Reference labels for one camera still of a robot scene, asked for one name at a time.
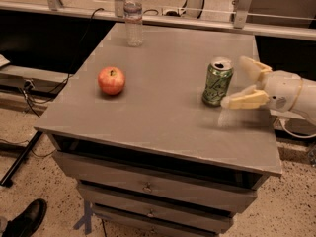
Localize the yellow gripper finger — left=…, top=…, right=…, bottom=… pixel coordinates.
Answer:
left=221, top=85, right=269, bottom=110
left=239, top=56, right=272, bottom=82

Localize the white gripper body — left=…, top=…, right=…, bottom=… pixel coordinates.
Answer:
left=263, top=70, right=302, bottom=112

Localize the green soda can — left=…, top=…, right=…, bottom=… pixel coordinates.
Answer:
left=202, top=56, right=234, bottom=107

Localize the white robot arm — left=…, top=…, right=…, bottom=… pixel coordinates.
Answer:
left=221, top=56, right=316, bottom=125

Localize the grey drawer cabinet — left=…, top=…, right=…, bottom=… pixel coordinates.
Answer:
left=36, top=24, right=281, bottom=237

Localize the clear plastic water bottle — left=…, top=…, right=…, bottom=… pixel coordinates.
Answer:
left=123, top=0, right=143, bottom=46

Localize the red apple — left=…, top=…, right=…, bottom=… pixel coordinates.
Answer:
left=98, top=67, right=125, bottom=96

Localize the black metal stand leg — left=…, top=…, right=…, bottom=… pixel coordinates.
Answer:
left=0, top=131, right=42, bottom=188

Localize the black leather shoe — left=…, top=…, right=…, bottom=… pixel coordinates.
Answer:
left=1, top=198, right=47, bottom=237

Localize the white cable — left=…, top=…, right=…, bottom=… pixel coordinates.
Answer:
left=278, top=117, right=316, bottom=140

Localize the black cable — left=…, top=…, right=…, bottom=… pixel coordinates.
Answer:
left=19, top=7, right=106, bottom=119

